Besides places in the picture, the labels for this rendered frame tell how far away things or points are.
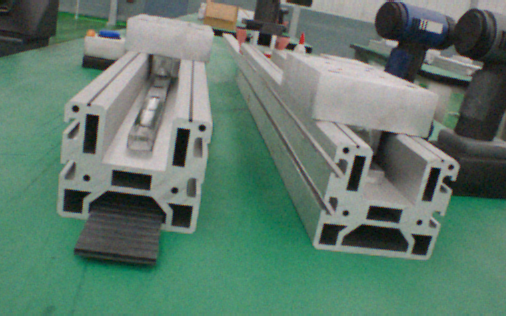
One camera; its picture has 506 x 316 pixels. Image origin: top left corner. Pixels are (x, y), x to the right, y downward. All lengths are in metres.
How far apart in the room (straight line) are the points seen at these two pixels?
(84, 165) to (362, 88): 0.23
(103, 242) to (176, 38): 0.38
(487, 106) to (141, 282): 0.47
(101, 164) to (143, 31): 0.33
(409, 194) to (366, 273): 0.08
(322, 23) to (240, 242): 11.92
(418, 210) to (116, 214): 0.23
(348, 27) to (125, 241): 12.10
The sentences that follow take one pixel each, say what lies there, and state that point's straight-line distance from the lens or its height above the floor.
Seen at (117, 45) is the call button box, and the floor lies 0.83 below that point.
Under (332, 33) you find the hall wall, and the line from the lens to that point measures 12.30.
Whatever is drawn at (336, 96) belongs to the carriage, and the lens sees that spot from 0.43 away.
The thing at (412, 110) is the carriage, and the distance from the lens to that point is 0.45.
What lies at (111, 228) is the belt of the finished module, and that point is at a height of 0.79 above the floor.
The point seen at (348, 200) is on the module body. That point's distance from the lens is 0.38.
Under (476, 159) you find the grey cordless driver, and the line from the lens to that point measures 0.64.
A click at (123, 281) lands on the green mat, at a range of 0.31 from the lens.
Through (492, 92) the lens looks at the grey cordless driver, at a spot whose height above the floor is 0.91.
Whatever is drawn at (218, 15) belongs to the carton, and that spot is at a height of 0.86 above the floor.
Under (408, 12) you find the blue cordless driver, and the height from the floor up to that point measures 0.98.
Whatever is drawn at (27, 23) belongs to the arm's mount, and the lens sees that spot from 1.35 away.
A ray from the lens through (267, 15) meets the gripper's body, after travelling 1.17.
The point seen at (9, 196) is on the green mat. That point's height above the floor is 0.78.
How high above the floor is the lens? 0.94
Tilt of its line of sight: 16 degrees down
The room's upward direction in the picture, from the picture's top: 11 degrees clockwise
